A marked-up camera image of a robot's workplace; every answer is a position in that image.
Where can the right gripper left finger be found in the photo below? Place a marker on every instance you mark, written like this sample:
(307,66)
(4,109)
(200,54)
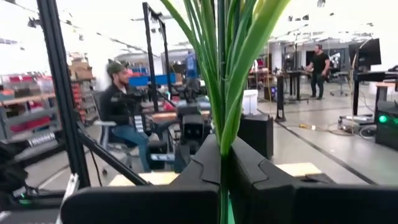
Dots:
(140,205)

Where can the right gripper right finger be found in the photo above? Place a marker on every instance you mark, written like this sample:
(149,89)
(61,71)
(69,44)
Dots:
(311,205)

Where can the pink artificial tulip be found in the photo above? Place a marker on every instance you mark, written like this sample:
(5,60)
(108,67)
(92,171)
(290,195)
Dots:
(237,77)

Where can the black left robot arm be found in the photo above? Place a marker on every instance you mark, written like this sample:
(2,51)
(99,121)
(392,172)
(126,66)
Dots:
(192,124)

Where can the yellow plug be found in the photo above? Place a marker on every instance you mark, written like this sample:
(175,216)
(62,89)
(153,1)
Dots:
(306,126)

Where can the green table mat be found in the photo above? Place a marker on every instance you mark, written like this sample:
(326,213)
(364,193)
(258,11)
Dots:
(232,214)

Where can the office chair with white armrest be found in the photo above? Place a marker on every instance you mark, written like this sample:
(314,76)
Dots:
(104,130)

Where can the black floor cabinet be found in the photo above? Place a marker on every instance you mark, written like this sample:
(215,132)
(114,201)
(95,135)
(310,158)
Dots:
(256,133)

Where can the black computer with green light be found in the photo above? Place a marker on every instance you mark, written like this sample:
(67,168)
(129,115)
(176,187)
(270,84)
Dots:
(387,133)

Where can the seated person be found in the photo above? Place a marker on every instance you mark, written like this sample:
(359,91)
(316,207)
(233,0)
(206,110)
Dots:
(116,102)

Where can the black pole stand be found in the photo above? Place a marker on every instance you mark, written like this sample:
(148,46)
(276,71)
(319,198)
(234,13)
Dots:
(280,99)

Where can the white bin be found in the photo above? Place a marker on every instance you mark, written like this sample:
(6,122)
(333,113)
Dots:
(250,102)

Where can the blue storage bins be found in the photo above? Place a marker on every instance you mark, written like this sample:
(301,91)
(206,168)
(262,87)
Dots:
(138,81)

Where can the grey office chair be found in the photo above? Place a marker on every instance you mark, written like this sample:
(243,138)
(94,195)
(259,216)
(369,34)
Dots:
(340,77)

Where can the black standing table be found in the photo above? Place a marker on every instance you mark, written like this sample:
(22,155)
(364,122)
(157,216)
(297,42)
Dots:
(293,74)

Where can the shelf rack with red bins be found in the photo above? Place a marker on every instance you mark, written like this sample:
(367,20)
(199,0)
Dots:
(28,118)

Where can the wooden desk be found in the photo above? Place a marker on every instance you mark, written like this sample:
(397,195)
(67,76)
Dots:
(385,84)

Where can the standing person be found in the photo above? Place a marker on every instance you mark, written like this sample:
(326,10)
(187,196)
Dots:
(319,62)

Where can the black desk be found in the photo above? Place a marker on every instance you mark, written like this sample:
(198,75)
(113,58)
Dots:
(373,76)

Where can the shelf with cardboard boxes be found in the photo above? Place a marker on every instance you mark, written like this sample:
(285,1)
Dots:
(82,73)

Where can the black monitor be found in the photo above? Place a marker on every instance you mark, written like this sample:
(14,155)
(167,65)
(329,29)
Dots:
(368,53)

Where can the silver frame bracket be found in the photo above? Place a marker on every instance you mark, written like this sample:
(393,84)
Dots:
(71,186)

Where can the black neighbouring rig frame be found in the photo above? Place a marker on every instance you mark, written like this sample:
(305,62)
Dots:
(150,62)

